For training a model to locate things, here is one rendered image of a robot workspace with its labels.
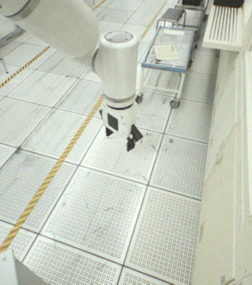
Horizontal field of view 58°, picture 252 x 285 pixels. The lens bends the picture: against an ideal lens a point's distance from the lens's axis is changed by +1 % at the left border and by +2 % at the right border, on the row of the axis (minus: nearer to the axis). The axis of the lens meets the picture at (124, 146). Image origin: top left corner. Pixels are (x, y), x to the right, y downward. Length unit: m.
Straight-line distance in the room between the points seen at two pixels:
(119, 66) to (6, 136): 1.97
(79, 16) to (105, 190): 1.50
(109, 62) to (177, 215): 1.37
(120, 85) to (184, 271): 1.29
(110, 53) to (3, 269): 0.70
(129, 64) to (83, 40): 0.14
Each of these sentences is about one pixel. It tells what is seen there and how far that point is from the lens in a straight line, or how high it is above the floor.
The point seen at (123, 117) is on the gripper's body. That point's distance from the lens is 0.59.
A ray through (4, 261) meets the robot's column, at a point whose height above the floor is 0.76.
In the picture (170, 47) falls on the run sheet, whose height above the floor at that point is 0.46.
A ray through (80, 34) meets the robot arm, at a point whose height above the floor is 1.38.
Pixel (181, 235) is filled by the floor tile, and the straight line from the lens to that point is 1.67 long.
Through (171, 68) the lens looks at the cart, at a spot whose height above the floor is 0.45.
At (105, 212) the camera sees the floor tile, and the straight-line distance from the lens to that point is 1.69.
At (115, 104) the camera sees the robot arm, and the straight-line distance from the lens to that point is 0.57.
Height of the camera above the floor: 1.53
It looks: 49 degrees down
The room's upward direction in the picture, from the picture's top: straight up
